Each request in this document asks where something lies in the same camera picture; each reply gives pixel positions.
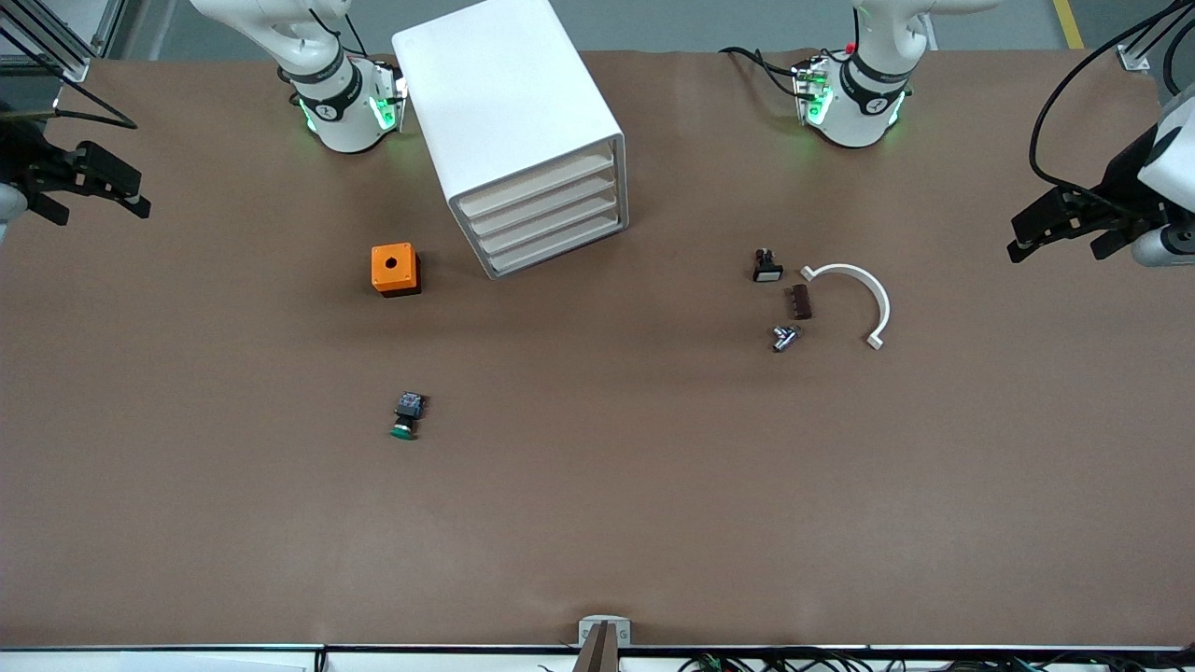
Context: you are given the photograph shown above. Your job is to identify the black left base cable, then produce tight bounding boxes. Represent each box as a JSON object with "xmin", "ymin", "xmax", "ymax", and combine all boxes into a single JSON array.
[{"xmin": 719, "ymin": 45, "xmax": 808, "ymax": 99}]

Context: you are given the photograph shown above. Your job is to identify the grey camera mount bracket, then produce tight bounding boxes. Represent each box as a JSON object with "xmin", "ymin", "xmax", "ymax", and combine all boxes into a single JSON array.
[{"xmin": 577, "ymin": 614, "xmax": 633, "ymax": 672}]

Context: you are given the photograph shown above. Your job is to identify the aluminium frame post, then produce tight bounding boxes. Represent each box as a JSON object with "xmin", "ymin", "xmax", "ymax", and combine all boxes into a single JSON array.
[
  {"xmin": 1116, "ymin": 0, "xmax": 1195, "ymax": 74},
  {"xmin": 0, "ymin": 0, "xmax": 127, "ymax": 83}
]

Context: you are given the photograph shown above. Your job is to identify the white curved plastic arc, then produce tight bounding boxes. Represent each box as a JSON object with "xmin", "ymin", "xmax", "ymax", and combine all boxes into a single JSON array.
[{"xmin": 800, "ymin": 263, "xmax": 893, "ymax": 352}]

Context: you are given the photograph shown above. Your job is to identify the green push button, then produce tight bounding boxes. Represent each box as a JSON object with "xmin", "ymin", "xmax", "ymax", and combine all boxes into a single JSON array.
[{"xmin": 389, "ymin": 391, "xmax": 429, "ymax": 441}]

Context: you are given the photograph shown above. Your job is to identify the orange button box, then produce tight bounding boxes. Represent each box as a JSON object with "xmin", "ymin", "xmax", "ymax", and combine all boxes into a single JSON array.
[{"xmin": 371, "ymin": 243, "xmax": 422, "ymax": 299}]

